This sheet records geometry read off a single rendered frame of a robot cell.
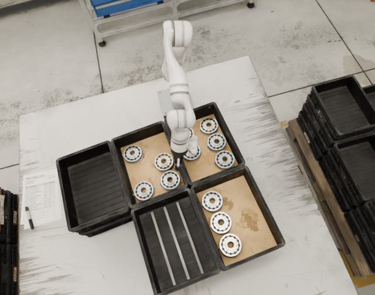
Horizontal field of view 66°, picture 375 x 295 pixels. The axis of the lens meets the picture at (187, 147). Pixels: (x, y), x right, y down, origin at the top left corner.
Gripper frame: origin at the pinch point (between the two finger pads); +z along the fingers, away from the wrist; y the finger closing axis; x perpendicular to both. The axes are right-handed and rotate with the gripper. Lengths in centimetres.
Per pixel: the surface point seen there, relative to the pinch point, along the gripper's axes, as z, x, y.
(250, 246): 22, 36, 29
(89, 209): 30, -44, 14
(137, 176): 23.5, -21.4, -4.1
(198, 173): 18.8, 10.9, -5.8
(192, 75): 19, 5, -81
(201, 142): 15.5, 11.4, -23.5
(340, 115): 30, 107, -65
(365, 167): 44, 123, -34
